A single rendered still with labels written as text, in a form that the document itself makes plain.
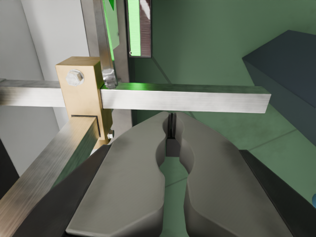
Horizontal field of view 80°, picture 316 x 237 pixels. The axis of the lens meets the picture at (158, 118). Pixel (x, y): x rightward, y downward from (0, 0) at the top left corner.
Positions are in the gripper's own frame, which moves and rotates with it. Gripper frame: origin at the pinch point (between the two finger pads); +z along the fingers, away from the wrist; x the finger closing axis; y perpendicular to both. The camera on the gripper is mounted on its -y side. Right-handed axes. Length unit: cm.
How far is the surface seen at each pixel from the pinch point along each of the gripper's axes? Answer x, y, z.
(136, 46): -6.2, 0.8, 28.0
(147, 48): -3.9, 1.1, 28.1
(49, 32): -27.2, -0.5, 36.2
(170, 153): 5, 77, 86
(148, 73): -10, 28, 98
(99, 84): -9.3, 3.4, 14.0
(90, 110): -10.7, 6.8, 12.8
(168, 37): 1, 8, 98
